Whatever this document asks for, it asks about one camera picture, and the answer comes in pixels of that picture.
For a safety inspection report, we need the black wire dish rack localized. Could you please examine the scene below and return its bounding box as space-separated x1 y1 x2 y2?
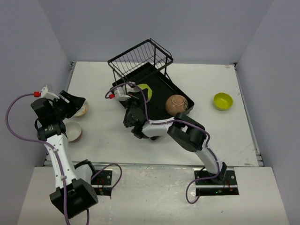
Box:
107 38 195 141

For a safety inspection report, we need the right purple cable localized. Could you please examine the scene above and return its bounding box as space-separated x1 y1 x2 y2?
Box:
104 82 220 204

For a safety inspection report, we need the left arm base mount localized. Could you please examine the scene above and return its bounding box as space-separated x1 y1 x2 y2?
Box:
91 170 113 196

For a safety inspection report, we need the purple cable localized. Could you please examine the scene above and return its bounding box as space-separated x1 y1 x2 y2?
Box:
5 91 122 225
104 82 220 204

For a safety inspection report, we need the green white bowl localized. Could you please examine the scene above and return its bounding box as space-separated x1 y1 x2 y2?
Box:
138 83 152 102

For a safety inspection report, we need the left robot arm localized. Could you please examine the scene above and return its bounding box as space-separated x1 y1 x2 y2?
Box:
31 87 98 219

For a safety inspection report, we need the yellow green bowl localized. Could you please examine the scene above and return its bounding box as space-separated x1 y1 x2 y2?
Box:
213 92 233 111

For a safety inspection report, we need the brown ceramic bowl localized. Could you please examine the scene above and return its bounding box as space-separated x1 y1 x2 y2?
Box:
165 95 188 116

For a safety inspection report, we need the red floral bowl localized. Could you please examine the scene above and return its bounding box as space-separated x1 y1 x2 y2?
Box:
65 121 82 143

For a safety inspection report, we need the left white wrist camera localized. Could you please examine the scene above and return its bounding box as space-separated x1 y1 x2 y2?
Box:
40 84 59 100

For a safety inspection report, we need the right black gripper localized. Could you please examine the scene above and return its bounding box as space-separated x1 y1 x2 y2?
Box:
123 87 149 125

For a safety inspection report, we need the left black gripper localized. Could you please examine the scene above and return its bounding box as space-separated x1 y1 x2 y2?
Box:
50 90 85 120

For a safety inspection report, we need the white lobed bowl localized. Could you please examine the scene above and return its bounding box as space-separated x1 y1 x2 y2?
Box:
122 82 137 92

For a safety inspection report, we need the white orange leaf bowl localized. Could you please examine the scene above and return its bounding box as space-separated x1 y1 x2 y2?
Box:
74 100 89 117

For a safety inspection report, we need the aluminium rail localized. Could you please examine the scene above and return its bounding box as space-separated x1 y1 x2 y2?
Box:
43 160 260 168

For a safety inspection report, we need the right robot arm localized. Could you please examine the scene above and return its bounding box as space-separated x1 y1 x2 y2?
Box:
116 95 227 184

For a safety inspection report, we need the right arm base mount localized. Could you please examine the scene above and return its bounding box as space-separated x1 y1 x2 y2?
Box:
195 168 239 196

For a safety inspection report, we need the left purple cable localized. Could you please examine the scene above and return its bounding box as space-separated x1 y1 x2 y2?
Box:
5 91 122 225

